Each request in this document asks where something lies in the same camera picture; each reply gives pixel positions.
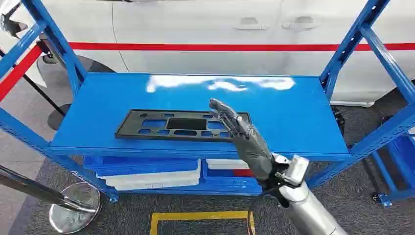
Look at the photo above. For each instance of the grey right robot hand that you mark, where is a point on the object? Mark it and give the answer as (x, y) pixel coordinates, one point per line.
(253, 150)

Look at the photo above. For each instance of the black plastic plate frame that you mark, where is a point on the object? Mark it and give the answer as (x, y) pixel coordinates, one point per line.
(129, 129)

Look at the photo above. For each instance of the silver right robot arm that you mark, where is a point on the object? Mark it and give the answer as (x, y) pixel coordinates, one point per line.
(308, 211)

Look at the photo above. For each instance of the red flat item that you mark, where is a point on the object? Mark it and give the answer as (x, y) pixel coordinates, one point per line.
(243, 173)

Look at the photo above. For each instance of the small white plastic tray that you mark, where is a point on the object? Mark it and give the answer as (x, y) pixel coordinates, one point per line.
(227, 164)

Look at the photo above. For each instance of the small blue plastic bin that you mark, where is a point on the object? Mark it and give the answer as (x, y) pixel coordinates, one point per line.
(227, 185)

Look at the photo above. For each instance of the blue metal shelf rack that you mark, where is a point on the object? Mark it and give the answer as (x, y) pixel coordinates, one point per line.
(400, 162)
(194, 94)

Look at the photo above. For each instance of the black ribbed object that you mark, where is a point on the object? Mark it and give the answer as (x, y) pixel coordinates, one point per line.
(338, 120)

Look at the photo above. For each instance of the large white plastic tray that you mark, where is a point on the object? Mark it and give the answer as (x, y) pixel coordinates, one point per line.
(152, 180)

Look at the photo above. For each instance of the red barrier belt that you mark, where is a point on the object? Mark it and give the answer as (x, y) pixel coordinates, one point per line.
(19, 69)
(210, 47)

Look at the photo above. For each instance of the wide blue plastic bin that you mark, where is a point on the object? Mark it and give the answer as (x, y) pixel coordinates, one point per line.
(139, 163)

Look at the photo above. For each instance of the white car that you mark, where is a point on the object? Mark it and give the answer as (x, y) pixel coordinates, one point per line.
(201, 26)

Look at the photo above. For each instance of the chrome stanchion with round base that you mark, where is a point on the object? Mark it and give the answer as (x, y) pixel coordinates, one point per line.
(74, 211)

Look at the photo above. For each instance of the black stanchion with dark base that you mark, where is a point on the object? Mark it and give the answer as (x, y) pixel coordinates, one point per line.
(60, 118)

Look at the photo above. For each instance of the black belt stanchion head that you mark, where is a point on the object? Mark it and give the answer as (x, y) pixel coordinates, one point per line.
(48, 48)

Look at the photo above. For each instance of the shiny dark stanchion top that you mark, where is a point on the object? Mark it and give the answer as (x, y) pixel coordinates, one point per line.
(11, 24)

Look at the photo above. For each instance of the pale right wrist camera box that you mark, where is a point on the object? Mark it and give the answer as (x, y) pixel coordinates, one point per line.
(295, 170)

